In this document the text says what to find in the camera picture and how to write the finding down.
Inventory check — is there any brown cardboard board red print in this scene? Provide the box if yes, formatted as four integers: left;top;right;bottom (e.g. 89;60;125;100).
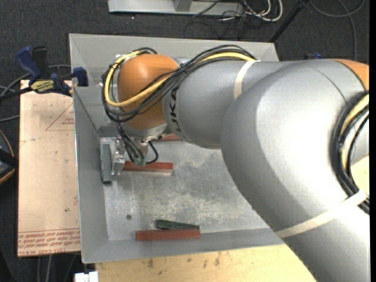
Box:
17;79;82;258

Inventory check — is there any dark green flat block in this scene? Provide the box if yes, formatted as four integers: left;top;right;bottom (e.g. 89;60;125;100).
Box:
155;219;201;231
100;143;115;184

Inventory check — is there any red-brown flat block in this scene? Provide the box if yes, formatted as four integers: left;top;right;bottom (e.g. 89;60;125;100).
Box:
152;133;182;143
122;161;174;177
135;227;202;242

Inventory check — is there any grey metal bin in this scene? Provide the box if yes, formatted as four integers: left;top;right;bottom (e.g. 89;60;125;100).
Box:
69;33;285;264

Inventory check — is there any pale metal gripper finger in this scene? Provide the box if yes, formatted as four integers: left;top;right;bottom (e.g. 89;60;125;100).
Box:
98;126;119;145
112;156;127;178

